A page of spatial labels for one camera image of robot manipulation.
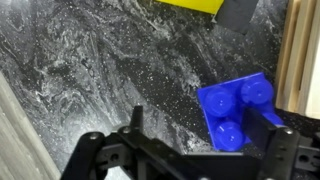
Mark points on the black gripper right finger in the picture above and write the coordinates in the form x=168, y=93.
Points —
x=255, y=125

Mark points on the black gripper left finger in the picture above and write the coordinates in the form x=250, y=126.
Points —
x=136, y=116

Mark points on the long yellow toy block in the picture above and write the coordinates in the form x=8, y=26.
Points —
x=193, y=4

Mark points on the black tape strip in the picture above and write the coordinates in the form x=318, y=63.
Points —
x=236, y=13

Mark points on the blue square toy block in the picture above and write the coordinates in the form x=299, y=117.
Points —
x=220, y=101

